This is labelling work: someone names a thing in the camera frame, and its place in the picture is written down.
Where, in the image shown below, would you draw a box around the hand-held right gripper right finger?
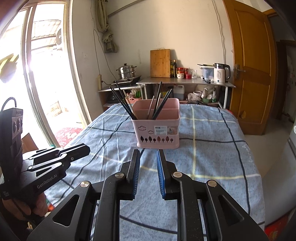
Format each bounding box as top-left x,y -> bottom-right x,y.
156,149 -> 270,241

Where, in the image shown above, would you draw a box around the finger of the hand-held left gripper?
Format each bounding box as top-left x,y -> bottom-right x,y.
30,143 -> 91,161
22,154 -> 76,178

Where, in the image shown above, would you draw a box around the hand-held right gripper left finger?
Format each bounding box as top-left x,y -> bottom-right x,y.
26,149 -> 141,241

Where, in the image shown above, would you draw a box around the pink plastic utensil basket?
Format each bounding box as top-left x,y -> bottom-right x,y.
131,98 -> 181,149

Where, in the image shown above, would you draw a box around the black chopstick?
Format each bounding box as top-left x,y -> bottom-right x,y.
109,86 -> 136,120
111,88 -> 135,120
123,91 -> 137,120
115,81 -> 137,120

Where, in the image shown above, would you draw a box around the person's left hand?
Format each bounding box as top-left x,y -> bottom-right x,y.
2,193 -> 48,221

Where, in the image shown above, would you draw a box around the red patterned rug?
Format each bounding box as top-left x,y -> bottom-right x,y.
55,127 -> 84,148

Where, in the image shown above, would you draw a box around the blue plaid tablecloth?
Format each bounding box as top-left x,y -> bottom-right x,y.
44,103 -> 265,241

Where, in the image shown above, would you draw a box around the white plastic jug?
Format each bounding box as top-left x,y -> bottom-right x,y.
173,85 -> 185,101

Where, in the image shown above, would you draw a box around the black cooktop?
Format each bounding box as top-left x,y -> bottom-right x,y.
111,75 -> 142,85

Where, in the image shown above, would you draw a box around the steel steamer pot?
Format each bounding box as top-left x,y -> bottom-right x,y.
116,64 -> 137,80

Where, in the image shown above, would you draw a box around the crumpled plastic bags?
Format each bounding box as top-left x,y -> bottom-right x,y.
187,87 -> 219,104

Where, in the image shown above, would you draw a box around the metal kitchen shelf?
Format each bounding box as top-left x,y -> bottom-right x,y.
136,77 -> 236,109

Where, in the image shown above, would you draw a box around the air conditioner outdoor unit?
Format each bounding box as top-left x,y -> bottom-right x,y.
55,28 -> 64,50

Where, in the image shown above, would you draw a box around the bamboo cutting board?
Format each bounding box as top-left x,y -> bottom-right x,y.
150,49 -> 171,78

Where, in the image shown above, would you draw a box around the clear plastic container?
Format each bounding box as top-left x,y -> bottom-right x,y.
200,65 -> 214,80

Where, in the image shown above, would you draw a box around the white electric kettle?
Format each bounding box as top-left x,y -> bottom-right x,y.
213,63 -> 231,84

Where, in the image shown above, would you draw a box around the tied beige curtain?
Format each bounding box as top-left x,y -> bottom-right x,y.
96,0 -> 118,53

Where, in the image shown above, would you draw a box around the wooden door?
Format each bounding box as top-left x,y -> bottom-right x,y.
223,0 -> 278,136

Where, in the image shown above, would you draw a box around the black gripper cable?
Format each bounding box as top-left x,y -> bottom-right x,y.
1,97 -> 18,110

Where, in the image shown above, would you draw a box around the white window frame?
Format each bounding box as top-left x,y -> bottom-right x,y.
0,0 -> 93,149

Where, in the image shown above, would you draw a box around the thin dark wall cable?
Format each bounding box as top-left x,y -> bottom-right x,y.
91,0 -> 102,77

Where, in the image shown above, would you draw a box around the metal door handle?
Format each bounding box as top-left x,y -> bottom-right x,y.
233,64 -> 246,79

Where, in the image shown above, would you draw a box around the white wall cable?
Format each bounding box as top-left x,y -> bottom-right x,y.
211,0 -> 226,64

